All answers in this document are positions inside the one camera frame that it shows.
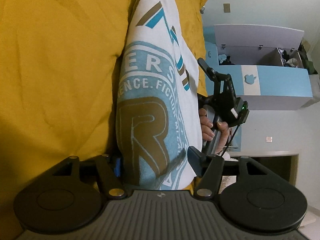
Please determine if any white printed t-shirt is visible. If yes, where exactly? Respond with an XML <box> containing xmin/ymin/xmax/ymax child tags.
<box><xmin>116</xmin><ymin>0</ymin><xmax>202</xmax><ymax>190</ymax></box>

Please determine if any right hand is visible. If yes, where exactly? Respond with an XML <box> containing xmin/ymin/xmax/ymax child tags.
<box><xmin>198</xmin><ymin>107</ymin><xmax>232</xmax><ymax>155</ymax></box>

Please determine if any mustard yellow bed comforter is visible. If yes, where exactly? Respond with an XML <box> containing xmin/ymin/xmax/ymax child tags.
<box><xmin>0</xmin><ymin>0</ymin><xmax>212</xmax><ymax>240</ymax></box>

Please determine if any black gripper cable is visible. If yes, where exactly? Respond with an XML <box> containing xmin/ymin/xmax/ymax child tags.
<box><xmin>220</xmin><ymin>124</ymin><xmax>242</xmax><ymax>157</ymax></box>

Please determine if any blue open storage chest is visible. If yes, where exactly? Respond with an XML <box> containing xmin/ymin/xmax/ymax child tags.
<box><xmin>203</xmin><ymin>24</ymin><xmax>313</xmax><ymax>111</ymax></box>

